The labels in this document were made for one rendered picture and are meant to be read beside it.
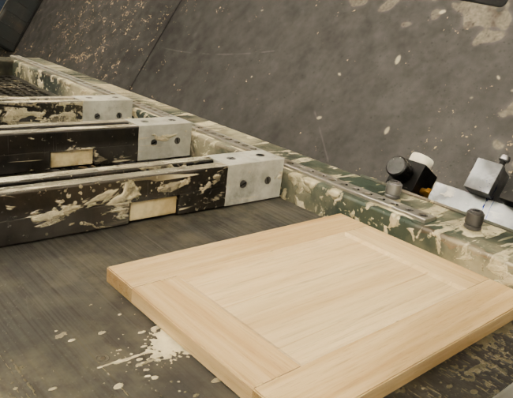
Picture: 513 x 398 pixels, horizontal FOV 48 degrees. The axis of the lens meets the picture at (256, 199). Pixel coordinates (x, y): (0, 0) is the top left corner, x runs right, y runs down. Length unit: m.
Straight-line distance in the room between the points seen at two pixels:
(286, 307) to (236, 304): 0.05
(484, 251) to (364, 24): 1.70
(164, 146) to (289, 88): 1.32
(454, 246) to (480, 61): 1.32
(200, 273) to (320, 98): 1.69
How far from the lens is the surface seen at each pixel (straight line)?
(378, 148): 2.06
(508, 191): 0.98
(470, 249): 0.81
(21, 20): 4.76
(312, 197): 0.96
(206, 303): 0.61
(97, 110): 1.35
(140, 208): 0.84
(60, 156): 1.07
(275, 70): 2.54
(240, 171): 0.93
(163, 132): 1.16
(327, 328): 0.60
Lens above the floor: 1.64
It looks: 46 degrees down
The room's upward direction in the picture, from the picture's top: 58 degrees counter-clockwise
